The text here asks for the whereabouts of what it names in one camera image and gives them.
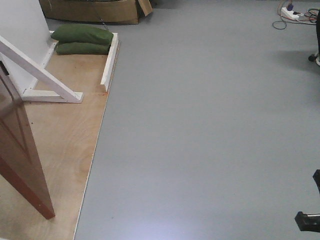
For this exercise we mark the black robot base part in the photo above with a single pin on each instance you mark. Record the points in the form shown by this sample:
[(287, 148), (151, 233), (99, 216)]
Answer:
[(308, 222)]

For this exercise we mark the green sandbag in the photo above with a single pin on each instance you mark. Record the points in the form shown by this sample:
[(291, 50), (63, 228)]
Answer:
[(79, 48), (82, 33)]

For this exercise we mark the white diagonal brace far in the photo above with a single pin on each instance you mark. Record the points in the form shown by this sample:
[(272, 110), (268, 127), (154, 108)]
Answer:
[(59, 92)]

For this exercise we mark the lower green sandbag rear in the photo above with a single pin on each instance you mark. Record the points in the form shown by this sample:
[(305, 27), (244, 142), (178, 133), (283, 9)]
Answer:
[(79, 48)]

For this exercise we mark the white rear edge rail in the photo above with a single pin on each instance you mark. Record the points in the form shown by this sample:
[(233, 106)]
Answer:
[(110, 63)]

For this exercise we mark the upper green sandbag rear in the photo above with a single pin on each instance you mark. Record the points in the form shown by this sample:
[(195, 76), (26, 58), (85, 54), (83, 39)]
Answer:
[(82, 33)]

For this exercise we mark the open cardboard box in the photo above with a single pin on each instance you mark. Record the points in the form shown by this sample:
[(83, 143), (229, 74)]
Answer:
[(95, 11)]

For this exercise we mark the white door frame panel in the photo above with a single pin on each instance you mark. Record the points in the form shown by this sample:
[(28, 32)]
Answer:
[(23, 24)]

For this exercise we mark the white power strip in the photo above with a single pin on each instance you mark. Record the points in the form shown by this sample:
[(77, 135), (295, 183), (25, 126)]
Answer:
[(289, 14)]

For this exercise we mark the plywood base platform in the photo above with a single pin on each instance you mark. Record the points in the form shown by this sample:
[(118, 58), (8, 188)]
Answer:
[(66, 136)]

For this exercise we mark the office chair base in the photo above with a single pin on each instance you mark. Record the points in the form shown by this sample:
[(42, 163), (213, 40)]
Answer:
[(315, 57)]

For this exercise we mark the brown wooden door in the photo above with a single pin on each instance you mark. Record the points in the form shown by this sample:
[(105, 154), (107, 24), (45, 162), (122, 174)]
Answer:
[(20, 164)]

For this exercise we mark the black robot upper part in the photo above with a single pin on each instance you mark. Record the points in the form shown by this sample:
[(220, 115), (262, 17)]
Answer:
[(316, 178)]

